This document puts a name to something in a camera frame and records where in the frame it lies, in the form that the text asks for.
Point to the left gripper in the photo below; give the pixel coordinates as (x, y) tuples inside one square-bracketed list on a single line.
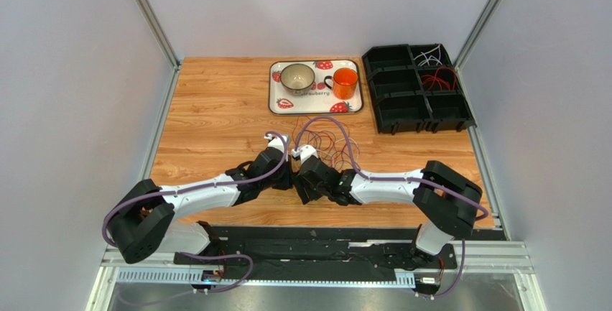
[(287, 183)]

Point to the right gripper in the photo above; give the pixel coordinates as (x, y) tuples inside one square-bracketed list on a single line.
[(303, 184)]

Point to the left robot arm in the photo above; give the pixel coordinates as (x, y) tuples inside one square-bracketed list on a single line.
[(147, 218)]

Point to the white strawberry tray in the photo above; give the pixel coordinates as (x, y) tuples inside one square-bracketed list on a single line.
[(320, 99)]

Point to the beige ceramic bowl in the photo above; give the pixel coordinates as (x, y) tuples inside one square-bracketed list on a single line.
[(297, 79)]

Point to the orange mug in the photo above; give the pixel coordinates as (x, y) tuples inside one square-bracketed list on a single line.
[(343, 83)]

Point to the black compartment organizer box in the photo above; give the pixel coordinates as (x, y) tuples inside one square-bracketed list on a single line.
[(415, 88)]

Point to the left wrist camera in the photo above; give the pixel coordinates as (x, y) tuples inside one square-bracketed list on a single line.
[(280, 142)]

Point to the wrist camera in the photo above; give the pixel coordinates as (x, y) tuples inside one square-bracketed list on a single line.
[(304, 152), (280, 142)]

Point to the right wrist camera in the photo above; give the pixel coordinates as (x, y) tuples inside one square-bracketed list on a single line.
[(304, 152)]

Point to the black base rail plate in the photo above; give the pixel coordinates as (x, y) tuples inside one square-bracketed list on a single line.
[(318, 254)]

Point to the aluminium frame post left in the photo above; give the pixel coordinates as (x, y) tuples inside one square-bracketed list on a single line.
[(158, 32)]

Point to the aluminium frame post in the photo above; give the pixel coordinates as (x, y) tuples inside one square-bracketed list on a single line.
[(158, 32), (474, 35)]

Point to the aluminium frame post right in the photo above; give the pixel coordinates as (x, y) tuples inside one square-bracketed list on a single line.
[(474, 35)]

